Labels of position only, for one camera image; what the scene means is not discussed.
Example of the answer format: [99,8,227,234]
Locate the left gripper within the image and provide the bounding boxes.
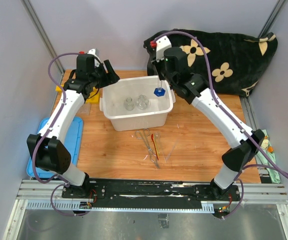
[89,59,120,89]

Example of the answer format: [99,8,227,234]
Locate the graduated cylinder blue base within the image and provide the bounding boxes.
[153,79,166,97]

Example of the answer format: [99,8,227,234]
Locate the small glass beaker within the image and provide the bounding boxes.
[123,97,135,111]

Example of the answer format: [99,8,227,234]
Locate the white plastic bin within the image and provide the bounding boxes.
[99,75,176,132]

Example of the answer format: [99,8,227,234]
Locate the glass petri dish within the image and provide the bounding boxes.
[136,94,150,110]

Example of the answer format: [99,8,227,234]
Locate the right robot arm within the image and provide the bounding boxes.
[152,46,265,200]

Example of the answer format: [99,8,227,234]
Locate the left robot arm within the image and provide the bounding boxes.
[26,53,120,198]

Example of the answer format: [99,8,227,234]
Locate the yellow test tube rack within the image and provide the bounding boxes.
[55,84,101,105]

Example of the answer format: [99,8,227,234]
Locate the clear acrylic tube rack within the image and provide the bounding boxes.
[79,103,92,116]

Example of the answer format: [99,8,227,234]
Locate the red yellow green spatula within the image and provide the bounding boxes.
[151,133,160,160]

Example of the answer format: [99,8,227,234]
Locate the blue plastic tray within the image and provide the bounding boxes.
[26,116,84,179]

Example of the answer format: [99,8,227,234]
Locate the black floral blanket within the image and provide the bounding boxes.
[143,28,279,97]

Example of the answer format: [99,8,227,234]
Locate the metal crucible tongs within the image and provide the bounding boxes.
[135,128,160,169]

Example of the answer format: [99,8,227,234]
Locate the green printed cloth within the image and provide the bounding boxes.
[255,129,281,184]

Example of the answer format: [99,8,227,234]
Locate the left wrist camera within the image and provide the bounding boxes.
[86,48,101,64]

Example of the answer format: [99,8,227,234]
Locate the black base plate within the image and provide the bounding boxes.
[61,178,237,211]

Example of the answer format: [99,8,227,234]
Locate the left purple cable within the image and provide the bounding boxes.
[32,51,92,217]

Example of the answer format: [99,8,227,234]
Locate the purple cable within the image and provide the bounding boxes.
[152,29,288,221]
[32,51,92,217]

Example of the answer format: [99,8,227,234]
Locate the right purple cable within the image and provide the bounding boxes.
[152,29,288,221]

